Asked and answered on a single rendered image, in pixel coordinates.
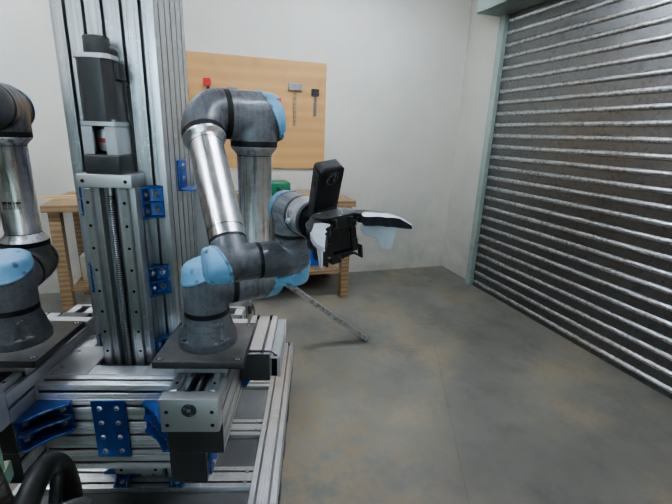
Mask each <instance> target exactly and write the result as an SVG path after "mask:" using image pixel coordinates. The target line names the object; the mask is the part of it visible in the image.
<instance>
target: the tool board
mask: <svg viewBox="0 0 672 504"><path fill-rule="evenodd" d="M186 66H187V83H188V99H189V102H190V101H191V99H192V98H193V97H194V96H196V95H197V94H198V93H200V92H201V91H203V90H206V89H209V88H215V87H218V88H225V89H237V90H250V91H256V90H260V91H262V92H268V93H273V94H275V95H276V96H277V97H278V98H279V100H280V102H281V103H282V106H283V109H284V113H285V118H286V131H285V136H284V138H283V139H282V140H281V141H279V142H277V149H276V150H275V151H274V152H273V153H272V155H271V168H313V167H314V164H315V163H316V162H321V161H324V146H325V110H326V74H327V63H317V62H306V61H295V60H284V59H273V58H262V57H251V56H240V55H229V54H217V53H206V52H195V51H186ZM224 148H225V152H226V156H227V160H228V164H229V168H238V166H237V153H236V152H235V151H234V150H233V149H232V148H231V144H230V140H229V139H226V142H225V144H224Z"/></svg>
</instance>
